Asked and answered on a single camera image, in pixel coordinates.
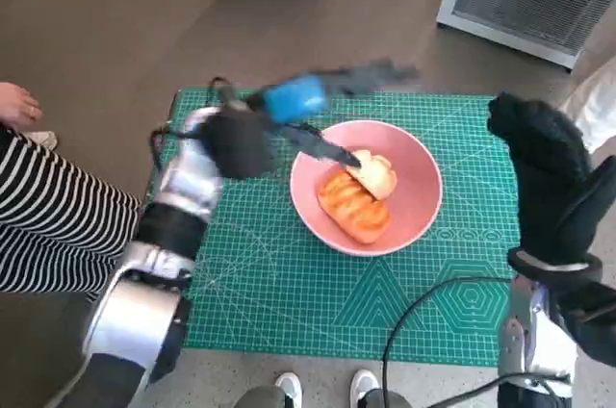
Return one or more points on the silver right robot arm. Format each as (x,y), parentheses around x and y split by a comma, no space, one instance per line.
(524,340)

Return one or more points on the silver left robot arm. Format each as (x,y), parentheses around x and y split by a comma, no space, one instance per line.
(144,302)

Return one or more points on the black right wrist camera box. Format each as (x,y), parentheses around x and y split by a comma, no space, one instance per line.
(592,321)

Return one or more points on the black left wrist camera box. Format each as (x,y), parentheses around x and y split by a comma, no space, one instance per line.
(240,143)

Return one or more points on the green cutting mat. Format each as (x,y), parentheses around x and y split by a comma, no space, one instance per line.
(289,297)

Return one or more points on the white robot left foot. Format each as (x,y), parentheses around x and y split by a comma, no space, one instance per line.
(289,386)

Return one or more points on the pink bowl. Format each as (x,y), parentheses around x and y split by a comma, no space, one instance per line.
(414,215)

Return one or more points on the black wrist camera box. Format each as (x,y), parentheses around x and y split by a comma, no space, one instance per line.
(240,143)
(592,321)

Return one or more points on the long orange toy bread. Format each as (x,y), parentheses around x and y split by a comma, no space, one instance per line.
(356,215)

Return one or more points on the person's hand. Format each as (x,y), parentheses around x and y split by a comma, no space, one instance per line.
(19,105)

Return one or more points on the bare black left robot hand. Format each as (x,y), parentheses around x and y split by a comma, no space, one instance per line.
(293,97)

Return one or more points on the round pale toy bread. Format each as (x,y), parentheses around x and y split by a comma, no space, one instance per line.
(377,177)

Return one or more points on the person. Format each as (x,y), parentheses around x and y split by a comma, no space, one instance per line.
(53,215)
(594,90)

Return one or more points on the white robot right foot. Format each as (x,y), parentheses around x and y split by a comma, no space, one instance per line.
(363,385)

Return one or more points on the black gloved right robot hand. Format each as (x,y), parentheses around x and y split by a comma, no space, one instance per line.
(548,177)

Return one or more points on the white robot foot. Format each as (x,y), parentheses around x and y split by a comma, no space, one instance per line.
(289,386)
(363,385)

